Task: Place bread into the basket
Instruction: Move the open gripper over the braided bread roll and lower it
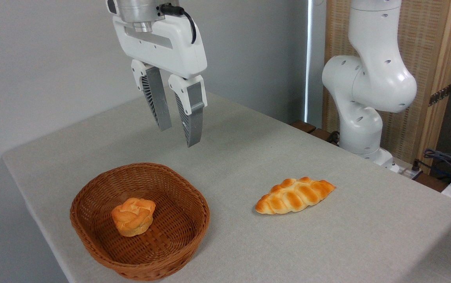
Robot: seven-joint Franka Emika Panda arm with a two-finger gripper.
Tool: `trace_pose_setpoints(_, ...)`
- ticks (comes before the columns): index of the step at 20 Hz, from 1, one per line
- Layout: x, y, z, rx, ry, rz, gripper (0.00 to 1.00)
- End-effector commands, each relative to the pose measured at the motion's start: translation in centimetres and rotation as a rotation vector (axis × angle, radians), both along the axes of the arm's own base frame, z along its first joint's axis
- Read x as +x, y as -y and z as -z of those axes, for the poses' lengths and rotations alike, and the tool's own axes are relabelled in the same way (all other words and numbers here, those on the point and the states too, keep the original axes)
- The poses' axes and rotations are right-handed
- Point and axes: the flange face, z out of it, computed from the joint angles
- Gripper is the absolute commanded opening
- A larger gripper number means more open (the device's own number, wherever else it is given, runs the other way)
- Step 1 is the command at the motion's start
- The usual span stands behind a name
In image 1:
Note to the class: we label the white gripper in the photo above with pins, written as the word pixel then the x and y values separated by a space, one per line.
pixel 170 47

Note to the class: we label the braided golden bread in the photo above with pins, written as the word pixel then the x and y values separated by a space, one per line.
pixel 294 196

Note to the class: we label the round puff bread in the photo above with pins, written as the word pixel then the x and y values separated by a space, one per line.
pixel 133 216

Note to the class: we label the brown wicker basket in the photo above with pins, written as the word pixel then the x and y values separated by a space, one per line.
pixel 170 236

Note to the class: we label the dark wooden base board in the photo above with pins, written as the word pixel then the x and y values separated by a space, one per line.
pixel 308 127

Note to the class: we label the white power strip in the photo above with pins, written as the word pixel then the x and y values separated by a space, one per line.
pixel 404 168

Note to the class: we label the dark metal screen hinge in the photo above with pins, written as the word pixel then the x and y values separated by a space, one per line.
pixel 440 95

